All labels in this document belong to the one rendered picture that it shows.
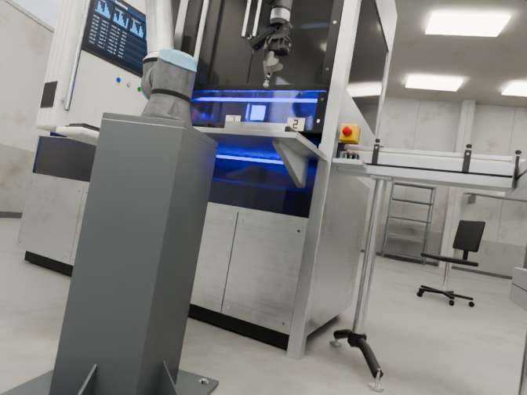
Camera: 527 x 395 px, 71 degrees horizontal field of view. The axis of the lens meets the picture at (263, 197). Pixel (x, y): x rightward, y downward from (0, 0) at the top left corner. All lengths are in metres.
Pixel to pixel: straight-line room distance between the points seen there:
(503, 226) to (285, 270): 10.13
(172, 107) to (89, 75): 0.87
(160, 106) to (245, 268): 0.93
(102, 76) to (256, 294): 1.24
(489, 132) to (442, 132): 1.17
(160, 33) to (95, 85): 0.69
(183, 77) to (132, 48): 0.95
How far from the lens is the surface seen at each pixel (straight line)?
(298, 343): 1.70
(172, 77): 1.13
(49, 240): 2.72
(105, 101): 1.95
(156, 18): 1.34
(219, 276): 1.83
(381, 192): 1.72
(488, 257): 11.43
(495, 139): 11.77
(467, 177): 1.68
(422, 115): 11.51
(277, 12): 1.57
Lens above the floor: 0.59
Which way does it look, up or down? 3 degrees up
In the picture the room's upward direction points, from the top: 10 degrees clockwise
